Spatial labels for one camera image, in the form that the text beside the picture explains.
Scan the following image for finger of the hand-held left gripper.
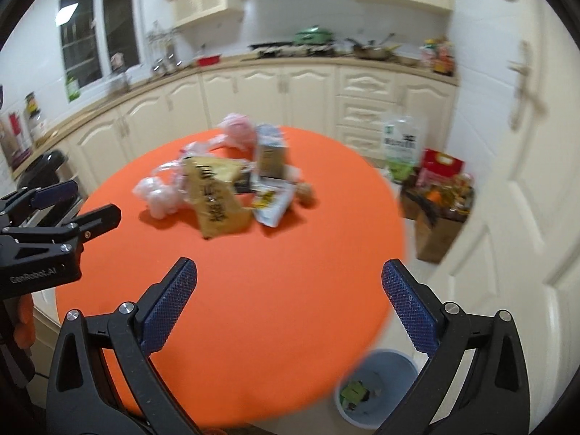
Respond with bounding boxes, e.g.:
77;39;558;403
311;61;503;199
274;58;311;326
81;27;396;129
0;180;79;227
0;205;122;254

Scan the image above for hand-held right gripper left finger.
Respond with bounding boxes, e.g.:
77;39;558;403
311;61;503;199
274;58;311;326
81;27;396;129
45;257;204;435

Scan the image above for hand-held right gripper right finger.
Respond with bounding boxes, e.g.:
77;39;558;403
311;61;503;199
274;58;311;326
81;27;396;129
376;258;532;435

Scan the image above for pale pink plastic bag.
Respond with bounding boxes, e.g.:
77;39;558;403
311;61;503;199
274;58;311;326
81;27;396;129
132;159;189;219

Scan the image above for blue trash bin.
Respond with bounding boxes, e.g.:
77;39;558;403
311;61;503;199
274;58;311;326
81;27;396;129
334;349;420;430

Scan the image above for green wrapper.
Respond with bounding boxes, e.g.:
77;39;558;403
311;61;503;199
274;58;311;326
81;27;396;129
341;381;370;411

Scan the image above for tan snack bag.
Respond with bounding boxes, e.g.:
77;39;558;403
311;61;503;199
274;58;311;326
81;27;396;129
182;156;254;240

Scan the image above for black snack packet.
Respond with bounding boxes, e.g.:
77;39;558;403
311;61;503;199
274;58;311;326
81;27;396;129
233;165;257;195

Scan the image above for white and yellow packet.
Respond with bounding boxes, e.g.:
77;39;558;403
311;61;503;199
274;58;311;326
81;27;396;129
250;177;295;228

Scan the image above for grey drink carton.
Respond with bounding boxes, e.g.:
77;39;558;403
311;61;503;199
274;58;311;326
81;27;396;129
254;123;291;179

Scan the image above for person's left hand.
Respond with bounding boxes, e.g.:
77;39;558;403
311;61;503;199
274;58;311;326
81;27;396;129
13;298;36;360

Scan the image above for black round pot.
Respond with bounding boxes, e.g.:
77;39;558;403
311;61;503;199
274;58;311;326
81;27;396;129
18;149;69;189

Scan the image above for brown cardboard box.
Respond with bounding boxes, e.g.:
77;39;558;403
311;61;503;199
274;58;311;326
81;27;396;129
414;208;467;264

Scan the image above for red bottle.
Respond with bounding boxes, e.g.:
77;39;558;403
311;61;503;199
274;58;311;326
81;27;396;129
7;111;25;155

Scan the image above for round orange table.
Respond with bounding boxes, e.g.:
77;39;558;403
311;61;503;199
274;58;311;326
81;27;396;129
55;126;407;429

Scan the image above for green bottle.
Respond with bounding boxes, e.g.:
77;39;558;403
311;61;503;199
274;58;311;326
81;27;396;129
65;72;82;103

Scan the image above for cluster of oil bottles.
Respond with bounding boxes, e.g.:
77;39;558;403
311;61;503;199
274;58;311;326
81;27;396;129
426;177;476;223

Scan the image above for white panel door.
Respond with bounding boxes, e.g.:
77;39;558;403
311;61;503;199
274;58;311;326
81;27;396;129
426;0;580;435

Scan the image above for red gift box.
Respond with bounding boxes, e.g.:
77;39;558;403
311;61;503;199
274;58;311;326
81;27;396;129
417;149;467;189

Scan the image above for white and green rice bag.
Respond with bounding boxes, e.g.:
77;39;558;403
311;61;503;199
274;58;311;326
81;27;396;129
380;115;429;184

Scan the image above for glassware rack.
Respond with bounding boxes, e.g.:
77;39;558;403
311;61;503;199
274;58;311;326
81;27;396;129
147;22;182;75

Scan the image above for kitchen window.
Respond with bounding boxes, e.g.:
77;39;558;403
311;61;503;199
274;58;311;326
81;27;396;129
58;0;141;88

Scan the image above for cream base cabinets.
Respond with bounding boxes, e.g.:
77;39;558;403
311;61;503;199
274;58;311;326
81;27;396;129
11;61;458;191

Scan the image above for cluster of condiment bottles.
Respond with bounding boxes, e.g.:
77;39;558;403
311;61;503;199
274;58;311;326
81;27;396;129
419;38;456;77

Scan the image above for metal wok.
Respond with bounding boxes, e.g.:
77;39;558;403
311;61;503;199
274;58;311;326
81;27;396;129
345;34;402;61

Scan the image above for black gas stove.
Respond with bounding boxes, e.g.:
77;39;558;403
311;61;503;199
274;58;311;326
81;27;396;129
249;42;338;57

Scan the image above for green cooking pot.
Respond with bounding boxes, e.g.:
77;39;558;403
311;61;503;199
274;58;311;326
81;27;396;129
294;26;336;46

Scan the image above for brass door handle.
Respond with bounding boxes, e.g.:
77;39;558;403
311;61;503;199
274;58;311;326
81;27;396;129
507;41;549;132

